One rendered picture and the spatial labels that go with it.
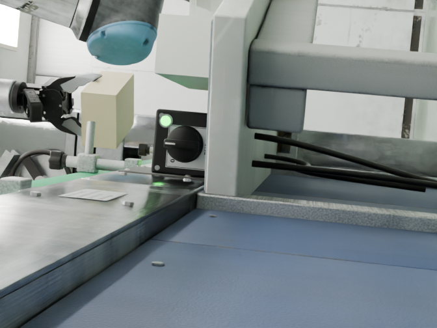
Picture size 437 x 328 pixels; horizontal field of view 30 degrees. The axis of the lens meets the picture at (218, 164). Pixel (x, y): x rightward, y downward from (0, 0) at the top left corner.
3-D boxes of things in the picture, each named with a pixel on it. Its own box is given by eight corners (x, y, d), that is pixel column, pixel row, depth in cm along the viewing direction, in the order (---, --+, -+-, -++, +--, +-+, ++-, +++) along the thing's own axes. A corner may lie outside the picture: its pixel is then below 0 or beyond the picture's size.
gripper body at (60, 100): (75, 79, 184) (24, 74, 185) (64, 90, 176) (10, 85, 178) (77, 110, 187) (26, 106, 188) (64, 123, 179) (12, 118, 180)
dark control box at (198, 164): (225, 176, 107) (162, 170, 108) (230, 115, 107) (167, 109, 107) (218, 179, 99) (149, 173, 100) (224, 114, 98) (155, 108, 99)
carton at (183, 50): (238, 46, 107) (192, 42, 107) (217, 17, 83) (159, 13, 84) (233, 92, 107) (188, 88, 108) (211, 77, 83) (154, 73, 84)
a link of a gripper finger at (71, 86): (100, 58, 179) (67, 77, 182) (92, 65, 174) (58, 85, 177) (108, 70, 180) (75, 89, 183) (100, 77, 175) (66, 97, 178)
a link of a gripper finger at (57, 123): (86, 122, 181) (54, 98, 180) (84, 125, 180) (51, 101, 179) (75, 137, 183) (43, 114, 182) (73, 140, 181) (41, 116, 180)
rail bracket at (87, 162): (144, 177, 117) (54, 168, 119) (148, 126, 117) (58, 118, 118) (138, 178, 113) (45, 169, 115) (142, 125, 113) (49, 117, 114)
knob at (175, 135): (201, 164, 99) (198, 165, 96) (165, 160, 100) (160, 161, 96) (205, 127, 99) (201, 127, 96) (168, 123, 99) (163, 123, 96)
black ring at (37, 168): (73, 217, 265) (10, 210, 268) (79, 151, 264) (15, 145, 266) (69, 218, 260) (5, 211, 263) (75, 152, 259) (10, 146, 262)
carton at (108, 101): (134, 73, 182) (101, 70, 183) (116, 95, 168) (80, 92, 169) (134, 123, 187) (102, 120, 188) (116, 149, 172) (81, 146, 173)
